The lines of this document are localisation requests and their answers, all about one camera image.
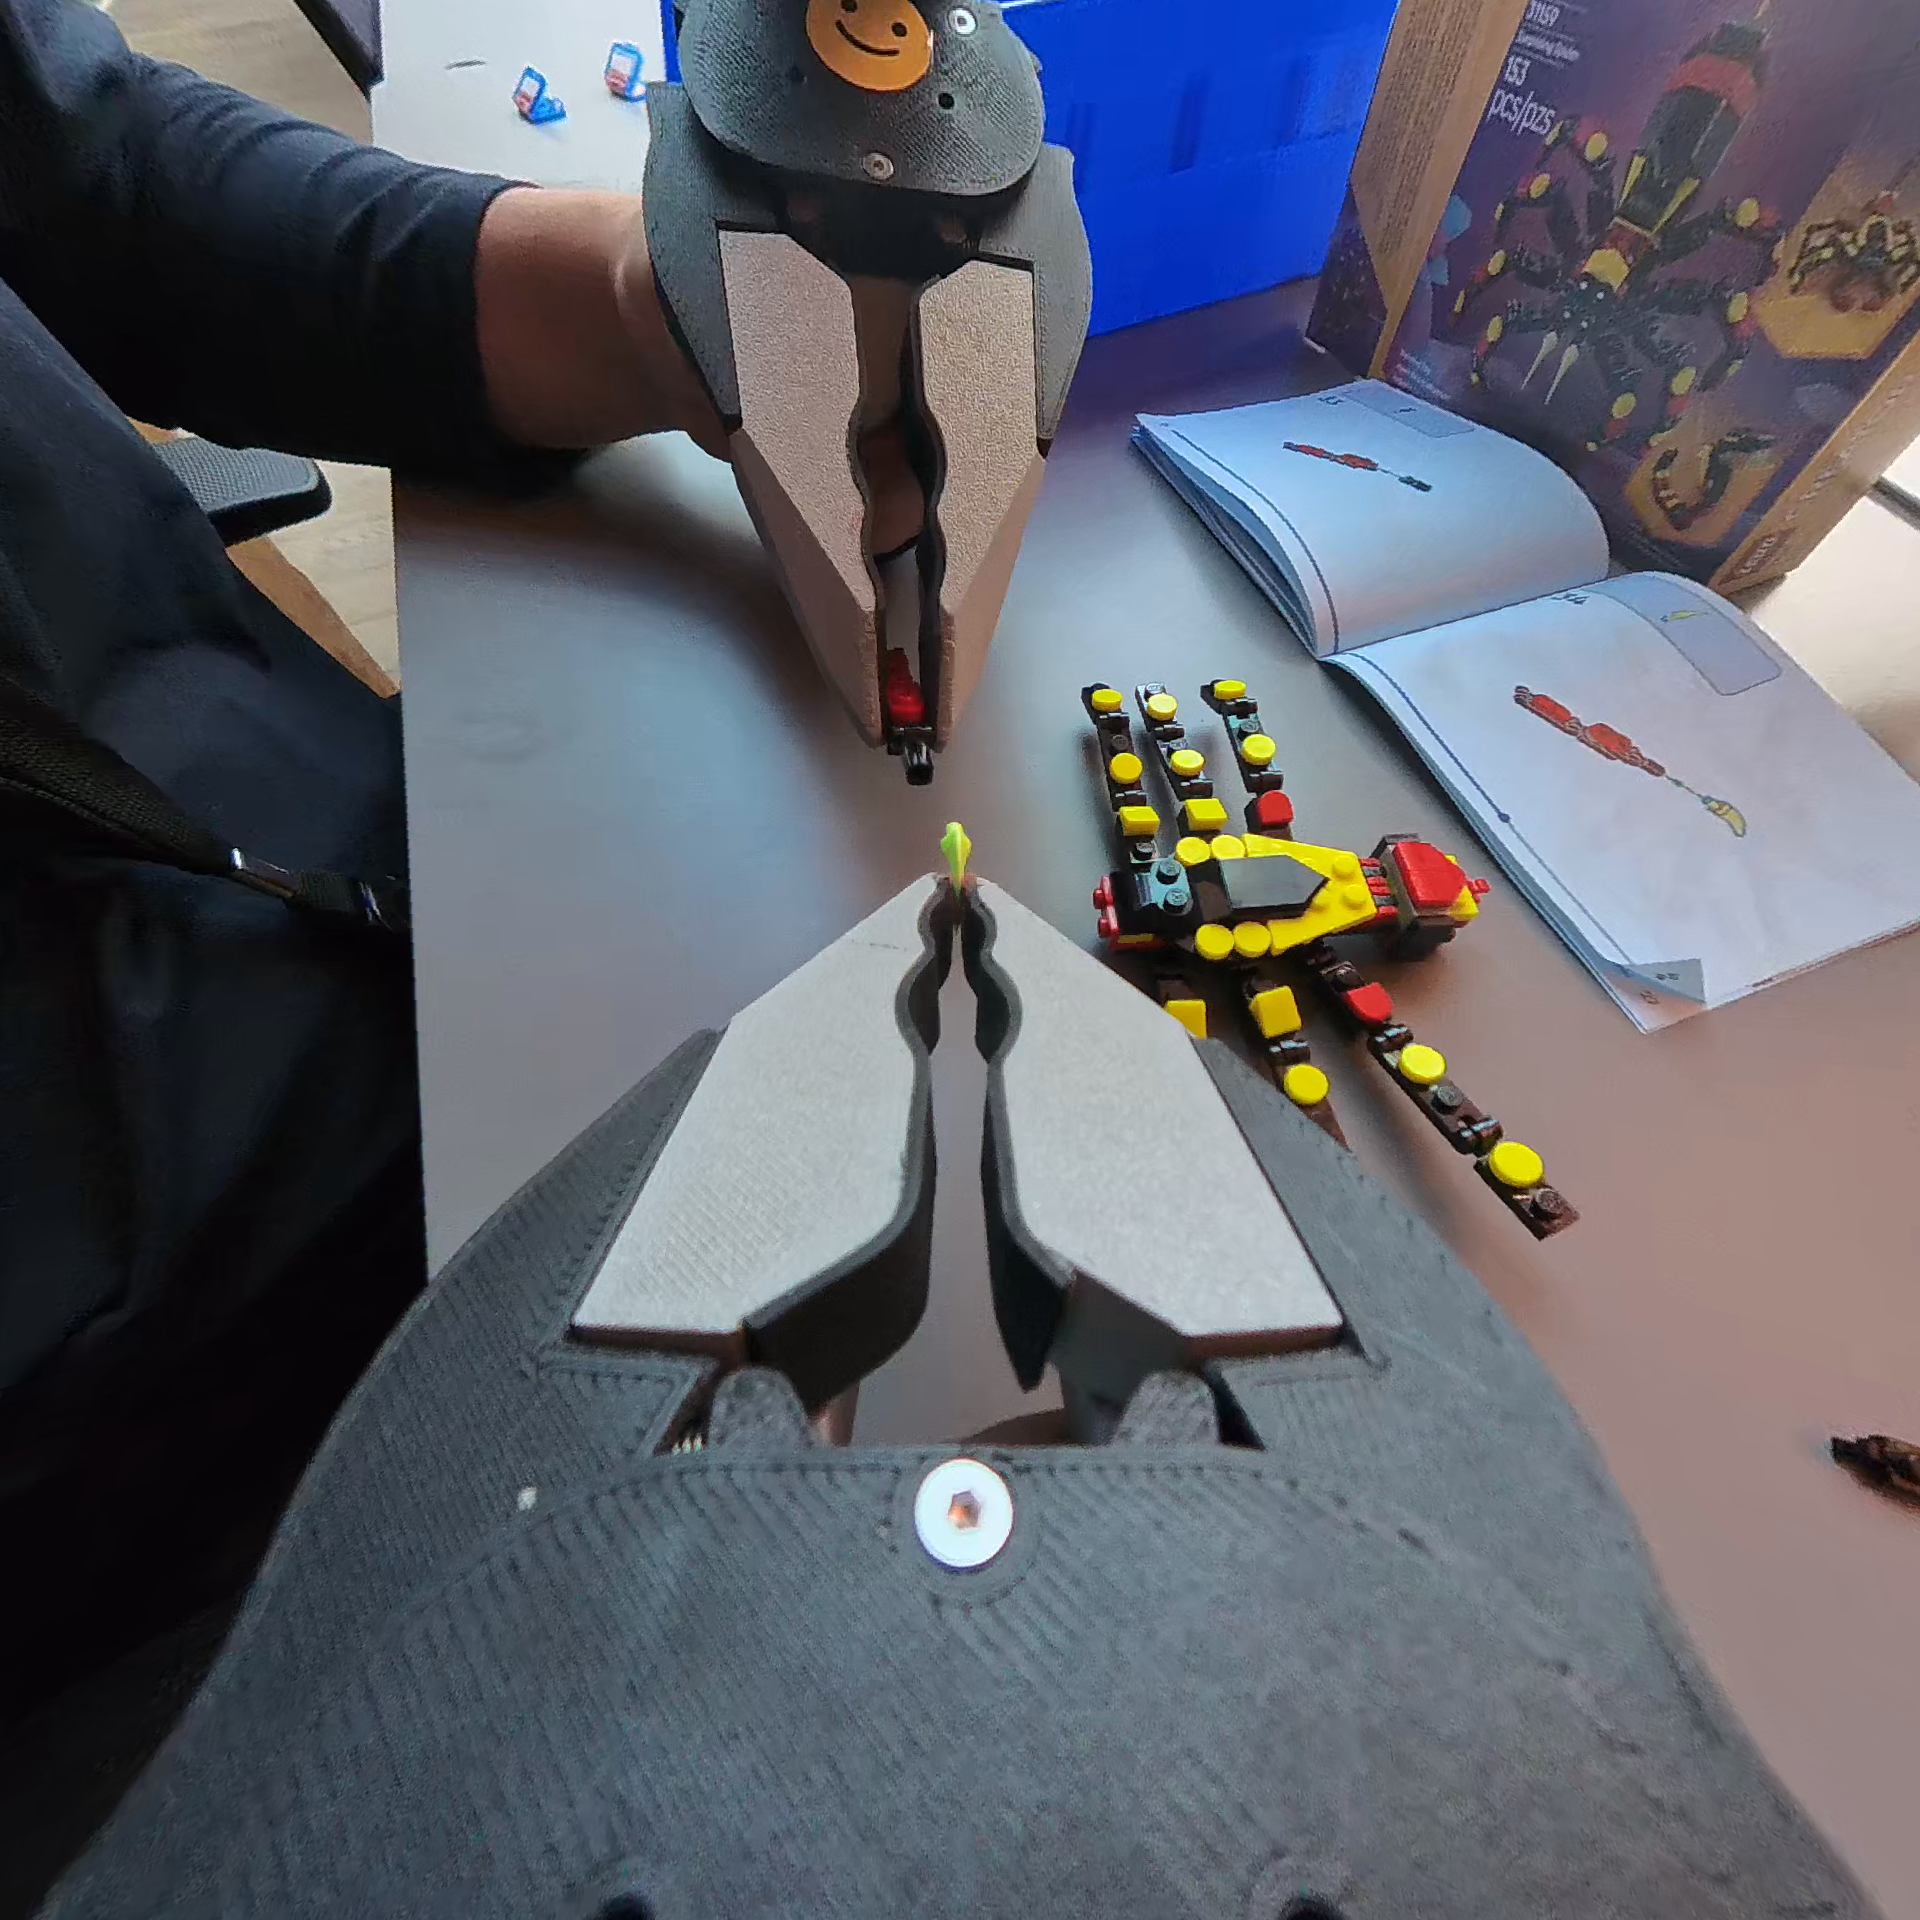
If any red black lego piece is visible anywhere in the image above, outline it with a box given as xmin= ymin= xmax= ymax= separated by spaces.
xmin=884 ymin=648 xmax=942 ymax=790

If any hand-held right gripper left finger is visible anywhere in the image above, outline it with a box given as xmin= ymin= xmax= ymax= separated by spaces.
xmin=571 ymin=877 xmax=962 ymax=1421

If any person's dark clothed torso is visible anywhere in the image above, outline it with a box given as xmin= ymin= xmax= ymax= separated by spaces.
xmin=0 ymin=275 xmax=437 ymax=1803

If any open lego instruction booklet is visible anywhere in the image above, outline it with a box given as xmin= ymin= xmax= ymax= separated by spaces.
xmin=1130 ymin=375 xmax=1920 ymax=1038

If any person's left forearm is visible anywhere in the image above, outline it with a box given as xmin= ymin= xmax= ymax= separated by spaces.
xmin=0 ymin=0 xmax=542 ymax=482

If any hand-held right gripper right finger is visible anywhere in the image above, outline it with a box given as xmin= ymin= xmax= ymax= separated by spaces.
xmin=962 ymin=877 xmax=1350 ymax=1445

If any black bag strap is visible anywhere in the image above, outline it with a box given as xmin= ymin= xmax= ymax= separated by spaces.
xmin=0 ymin=675 xmax=409 ymax=935

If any blue plastic bin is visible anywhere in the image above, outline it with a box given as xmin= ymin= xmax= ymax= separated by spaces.
xmin=997 ymin=0 xmax=1404 ymax=340

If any lego set cardboard box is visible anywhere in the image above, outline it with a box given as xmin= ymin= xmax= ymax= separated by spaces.
xmin=1308 ymin=0 xmax=1920 ymax=594

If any yellow black lego spider model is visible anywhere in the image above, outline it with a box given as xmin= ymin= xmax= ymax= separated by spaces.
xmin=1077 ymin=675 xmax=1582 ymax=1239

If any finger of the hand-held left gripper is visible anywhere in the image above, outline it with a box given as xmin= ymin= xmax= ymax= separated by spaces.
xmin=905 ymin=263 xmax=1046 ymax=755
xmin=719 ymin=226 xmax=900 ymax=755

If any black chair armrest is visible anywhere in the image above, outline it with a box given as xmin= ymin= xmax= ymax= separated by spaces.
xmin=155 ymin=445 xmax=336 ymax=545

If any person's left hand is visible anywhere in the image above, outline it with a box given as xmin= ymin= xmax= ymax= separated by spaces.
xmin=477 ymin=188 xmax=734 ymax=453

